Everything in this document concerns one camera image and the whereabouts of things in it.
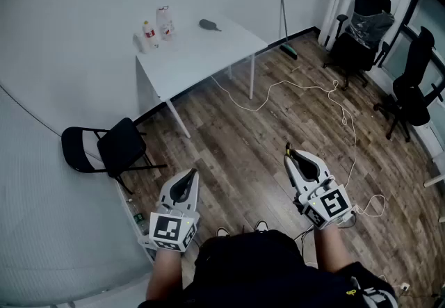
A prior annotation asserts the small bottle with red label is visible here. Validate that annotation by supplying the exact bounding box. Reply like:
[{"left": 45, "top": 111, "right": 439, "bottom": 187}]
[{"left": 142, "top": 20, "right": 161, "bottom": 51}]

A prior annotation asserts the white rack frame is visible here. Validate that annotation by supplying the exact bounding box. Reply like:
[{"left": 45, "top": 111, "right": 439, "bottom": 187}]
[{"left": 423, "top": 152, "right": 445, "bottom": 190}]

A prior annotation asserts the large clear water jug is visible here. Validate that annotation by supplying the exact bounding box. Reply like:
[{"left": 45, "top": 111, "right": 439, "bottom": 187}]
[{"left": 155, "top": 5, "right": 176, "bottom": 42}]

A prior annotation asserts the broom with green head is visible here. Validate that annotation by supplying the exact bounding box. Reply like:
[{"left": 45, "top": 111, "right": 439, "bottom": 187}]
[{"left": 280, "top": 0, "right": 299, "bottom": 60}]

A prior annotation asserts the white table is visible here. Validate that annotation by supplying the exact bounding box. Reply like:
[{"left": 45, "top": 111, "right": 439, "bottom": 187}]
[{"left": 134, "top": 13, "right": 269, "bottom": 139}]

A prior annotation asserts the black office chair with plastic wrap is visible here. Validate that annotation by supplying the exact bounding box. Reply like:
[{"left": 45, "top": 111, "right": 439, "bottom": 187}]
[{"left": 322, "top": 0, "right": 396, "bottom": 92}]

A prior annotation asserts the white power strip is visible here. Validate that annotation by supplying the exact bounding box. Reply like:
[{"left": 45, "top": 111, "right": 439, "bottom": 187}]
[{"left": 335, "top": 209, "right": 359, "bottom": 228}]

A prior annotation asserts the person's black clothing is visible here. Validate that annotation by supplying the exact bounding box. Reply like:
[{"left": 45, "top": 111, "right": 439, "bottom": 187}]
[{"left": 138, "top": 229, "right": 398, "bottom": 308}]

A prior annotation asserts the long white cable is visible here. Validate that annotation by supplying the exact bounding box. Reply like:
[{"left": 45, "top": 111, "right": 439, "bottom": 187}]
[{"left": 209, "top": 74, "right": 387, "bottom": 219}]

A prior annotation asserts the person's left forearm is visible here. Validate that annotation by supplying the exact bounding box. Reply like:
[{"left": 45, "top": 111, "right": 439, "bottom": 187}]
[{"left": 145, "top": 248, "right": 184, "bottom": 302}]

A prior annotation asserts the small white bottle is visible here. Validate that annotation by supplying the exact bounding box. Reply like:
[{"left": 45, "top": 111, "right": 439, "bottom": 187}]
[{"left": 132, "top": 32, "right": 149, "bottom": 55}]

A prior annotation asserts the black folding chair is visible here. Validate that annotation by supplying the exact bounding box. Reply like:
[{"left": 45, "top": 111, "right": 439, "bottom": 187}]
[{"left": 60, "top": 117, "right": 168, "bottom": 195}]

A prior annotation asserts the person's right forearm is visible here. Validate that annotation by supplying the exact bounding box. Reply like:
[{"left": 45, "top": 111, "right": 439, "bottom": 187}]
[{"left": 314, "top": 221, "right": 355, "bottom": 275}]

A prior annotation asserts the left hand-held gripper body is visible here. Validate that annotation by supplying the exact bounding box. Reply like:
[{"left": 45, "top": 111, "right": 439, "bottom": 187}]
[{"left": 138, "top": 202, "right": 202, "bottom": 252}]

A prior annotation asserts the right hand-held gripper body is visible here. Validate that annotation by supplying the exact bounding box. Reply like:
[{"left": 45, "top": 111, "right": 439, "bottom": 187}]
[{"left": 297, "top": 176, "right": 357, "bottom": 231}]

